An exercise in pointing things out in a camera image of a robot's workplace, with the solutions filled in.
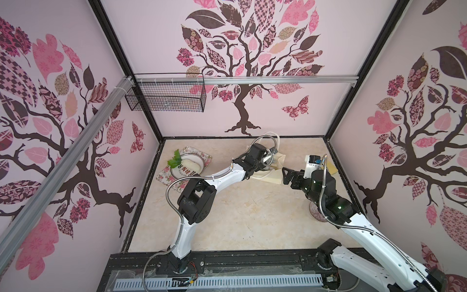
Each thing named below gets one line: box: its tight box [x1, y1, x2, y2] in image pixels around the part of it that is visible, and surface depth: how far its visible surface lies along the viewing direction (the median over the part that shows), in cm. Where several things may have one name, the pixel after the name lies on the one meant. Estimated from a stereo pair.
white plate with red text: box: [170, 153, 205, 180], surface depth 105 cm
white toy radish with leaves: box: [167, 149, 202, 174], surface depth 105 cm
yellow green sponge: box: [327, 160, 339, 176], surface depth 109 cm
